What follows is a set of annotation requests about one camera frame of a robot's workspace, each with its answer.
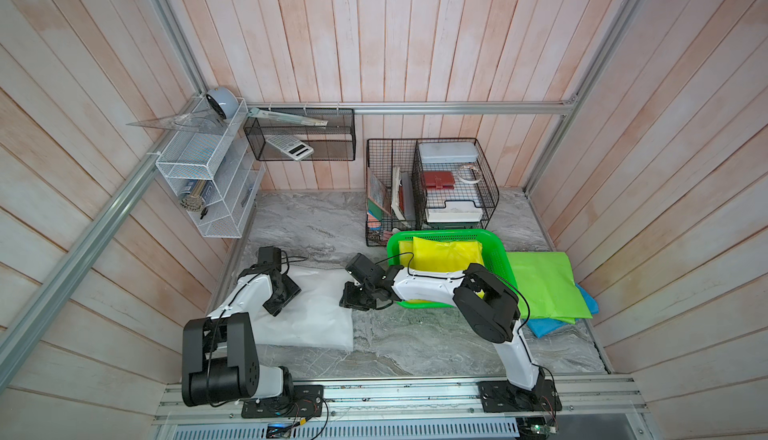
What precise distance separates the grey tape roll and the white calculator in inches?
6.8

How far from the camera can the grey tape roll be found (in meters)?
0.83

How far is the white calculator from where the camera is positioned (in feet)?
3.18

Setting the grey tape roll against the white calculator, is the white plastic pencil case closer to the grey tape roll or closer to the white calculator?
the white calculator
